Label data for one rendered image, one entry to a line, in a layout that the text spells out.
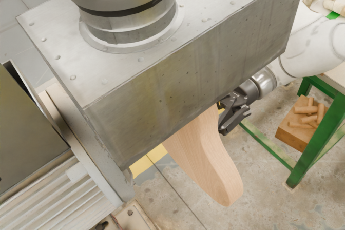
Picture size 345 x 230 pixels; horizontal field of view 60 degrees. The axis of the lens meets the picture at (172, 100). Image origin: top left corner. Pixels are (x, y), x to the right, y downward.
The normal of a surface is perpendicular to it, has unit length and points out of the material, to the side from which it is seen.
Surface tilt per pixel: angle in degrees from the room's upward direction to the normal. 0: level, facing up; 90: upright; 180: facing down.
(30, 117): 90
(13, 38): 0
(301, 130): 0
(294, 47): 81
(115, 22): 90
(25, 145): 90
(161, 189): 0
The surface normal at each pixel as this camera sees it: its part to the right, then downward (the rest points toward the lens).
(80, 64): -0.10, -0.58
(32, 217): -0.38, -0.80
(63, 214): -0.27, -0.72
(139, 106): 0.61, 0.61
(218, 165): 0.32, -0.03
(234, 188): 0.52, 0.34
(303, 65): -0.71, 0.65
